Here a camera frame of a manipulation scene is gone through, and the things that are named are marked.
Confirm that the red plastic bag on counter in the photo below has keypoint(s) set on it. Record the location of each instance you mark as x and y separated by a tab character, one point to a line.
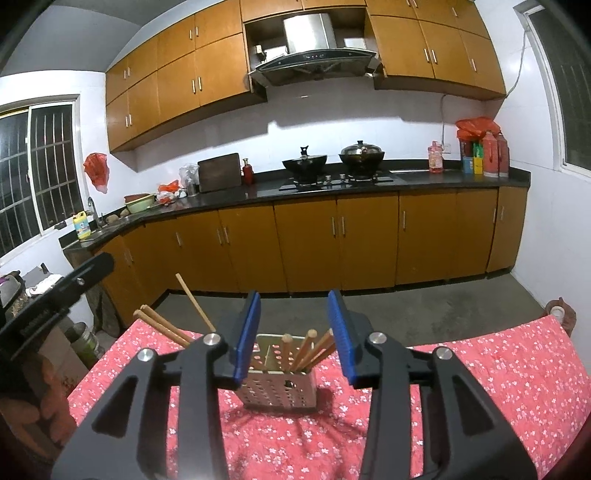
168	187

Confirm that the green and yellow boxes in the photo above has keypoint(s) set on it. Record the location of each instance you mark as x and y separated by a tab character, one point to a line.
473	162

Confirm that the red floral tablecloth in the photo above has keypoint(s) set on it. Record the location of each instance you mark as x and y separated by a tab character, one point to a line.
485	369

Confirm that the red plastic bag on wall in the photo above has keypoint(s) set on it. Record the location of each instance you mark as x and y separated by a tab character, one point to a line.
97	170

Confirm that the green plastic basin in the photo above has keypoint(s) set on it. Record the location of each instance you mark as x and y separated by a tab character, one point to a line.
138	204

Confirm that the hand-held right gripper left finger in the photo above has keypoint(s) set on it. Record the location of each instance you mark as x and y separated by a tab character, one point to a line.
247	337

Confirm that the steel range hood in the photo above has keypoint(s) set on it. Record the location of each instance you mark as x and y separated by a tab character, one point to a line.
314	57

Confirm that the pink plastic bottle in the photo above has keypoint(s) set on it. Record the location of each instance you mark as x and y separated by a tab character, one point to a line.
435	159

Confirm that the person's left hand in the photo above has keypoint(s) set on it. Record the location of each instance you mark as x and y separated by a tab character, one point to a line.
51	401

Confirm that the black kitchen countertop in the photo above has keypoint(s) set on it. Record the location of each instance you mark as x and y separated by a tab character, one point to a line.
258	189

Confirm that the cardboard box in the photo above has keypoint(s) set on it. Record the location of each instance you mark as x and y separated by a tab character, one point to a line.
60	341

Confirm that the green jar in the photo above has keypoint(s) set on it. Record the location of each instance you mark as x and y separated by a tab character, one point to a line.
85	344

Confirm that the dark wooden cutting board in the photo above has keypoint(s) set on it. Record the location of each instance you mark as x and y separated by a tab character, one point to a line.
219	173

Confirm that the wooden upper kitchen cabinets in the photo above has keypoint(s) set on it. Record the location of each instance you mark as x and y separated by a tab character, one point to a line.
194	69

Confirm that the clear plastic bag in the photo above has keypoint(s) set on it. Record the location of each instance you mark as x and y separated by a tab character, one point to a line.
189	177

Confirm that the metal sink faucet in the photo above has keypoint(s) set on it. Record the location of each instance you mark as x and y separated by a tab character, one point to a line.
92	207

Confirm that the wooden kitchen cabinets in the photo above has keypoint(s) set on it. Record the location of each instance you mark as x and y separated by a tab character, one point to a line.
304	244
194	69

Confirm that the white cloth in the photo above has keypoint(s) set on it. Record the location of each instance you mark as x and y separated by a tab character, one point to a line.
44	285

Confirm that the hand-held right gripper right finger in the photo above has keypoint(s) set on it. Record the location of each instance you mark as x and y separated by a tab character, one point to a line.
341	337

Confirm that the yellow detergent bottle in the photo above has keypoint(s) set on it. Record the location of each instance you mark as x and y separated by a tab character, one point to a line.
83	226

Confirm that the barred window with white frame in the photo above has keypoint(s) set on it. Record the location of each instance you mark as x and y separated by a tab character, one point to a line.
568	83

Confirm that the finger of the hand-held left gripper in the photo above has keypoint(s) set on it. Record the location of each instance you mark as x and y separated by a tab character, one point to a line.
78	286

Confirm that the wooden lower kitchen cabinets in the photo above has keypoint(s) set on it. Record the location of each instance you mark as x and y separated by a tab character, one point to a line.
304	244

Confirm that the red bottle with gold cap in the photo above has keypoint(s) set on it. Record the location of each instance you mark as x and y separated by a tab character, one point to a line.
248	173

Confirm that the beige perforated chopstick holder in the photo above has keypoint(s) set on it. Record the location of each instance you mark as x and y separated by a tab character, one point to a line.
277	387

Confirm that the black gas stove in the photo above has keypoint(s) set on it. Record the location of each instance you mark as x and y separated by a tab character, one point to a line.
341	181

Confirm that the black wok with domed lid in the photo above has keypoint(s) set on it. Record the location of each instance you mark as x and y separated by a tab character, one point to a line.
361	157

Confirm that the red plastic bag on flasks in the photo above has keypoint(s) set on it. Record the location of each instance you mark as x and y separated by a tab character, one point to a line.
475	127

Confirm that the sliding window with bars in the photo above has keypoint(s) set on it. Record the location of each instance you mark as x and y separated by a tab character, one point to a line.
41	166

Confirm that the white tape roll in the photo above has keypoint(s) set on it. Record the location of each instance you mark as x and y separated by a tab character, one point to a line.
557	308

